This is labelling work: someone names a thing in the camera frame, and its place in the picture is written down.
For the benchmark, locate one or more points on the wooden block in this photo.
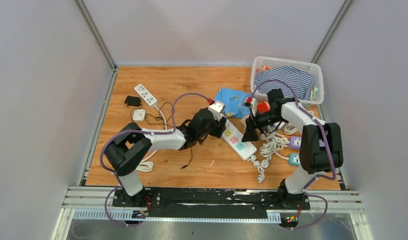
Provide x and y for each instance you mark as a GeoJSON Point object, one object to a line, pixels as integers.
{"type": "Point", "coordinates": [247, 122]}

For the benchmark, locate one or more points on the white back power strip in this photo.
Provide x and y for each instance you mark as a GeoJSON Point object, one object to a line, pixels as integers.
{"type": "Point", "coordinates": [245, 150]}

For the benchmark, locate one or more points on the white plastic basket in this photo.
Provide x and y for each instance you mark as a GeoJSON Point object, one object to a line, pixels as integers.
{"type": "Point", "coordinates": [264, 62]}

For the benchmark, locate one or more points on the purple power strip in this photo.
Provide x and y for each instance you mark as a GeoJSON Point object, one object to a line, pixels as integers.
{"type": "Point", "coordinates": [298, 143]}

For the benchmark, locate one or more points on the black power adapter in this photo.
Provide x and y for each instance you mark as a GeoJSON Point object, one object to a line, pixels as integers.
{"type": "Point", "coordinates": [132, 101]}

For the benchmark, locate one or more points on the white square plug adapter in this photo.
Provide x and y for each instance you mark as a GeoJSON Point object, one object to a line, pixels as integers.
{"type": "Point", "coordinates": [138, 115]}

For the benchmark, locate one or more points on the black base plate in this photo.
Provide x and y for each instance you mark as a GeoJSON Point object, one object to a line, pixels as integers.
{"type": "Point", "coordinates": [215, 204]}

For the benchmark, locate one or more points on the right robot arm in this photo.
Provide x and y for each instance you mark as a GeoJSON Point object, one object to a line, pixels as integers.
{"type": "Point", "coordinates": [321, 148]}

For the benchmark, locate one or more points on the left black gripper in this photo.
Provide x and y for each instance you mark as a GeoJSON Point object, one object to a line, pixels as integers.
{"type": "Point", "coordinates": [218, 130]}

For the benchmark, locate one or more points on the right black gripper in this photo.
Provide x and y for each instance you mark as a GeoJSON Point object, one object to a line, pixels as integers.
{"type": "Point", "coordinates": [250, 135]}

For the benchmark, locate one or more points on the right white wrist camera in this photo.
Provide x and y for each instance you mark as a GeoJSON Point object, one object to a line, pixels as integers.
{"type": "Point", "coordinates": [251, 103]}

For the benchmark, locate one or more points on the red cube socket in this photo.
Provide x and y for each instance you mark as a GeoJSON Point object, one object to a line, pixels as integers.
{"type": "Point", "coordinates": [263, 107]}

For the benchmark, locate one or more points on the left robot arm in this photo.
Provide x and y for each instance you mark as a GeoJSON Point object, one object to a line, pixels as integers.
{"type": "Point", "coordinates": [126, 149]}

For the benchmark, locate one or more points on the blue striped cloth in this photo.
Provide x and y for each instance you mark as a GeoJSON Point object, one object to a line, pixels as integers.
{"type": "Point", "coordinates": [289, 79]}

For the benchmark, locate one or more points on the teal power strip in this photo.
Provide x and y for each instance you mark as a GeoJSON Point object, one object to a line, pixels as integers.
{"type": "Point", "coordinates": [294, 159]}

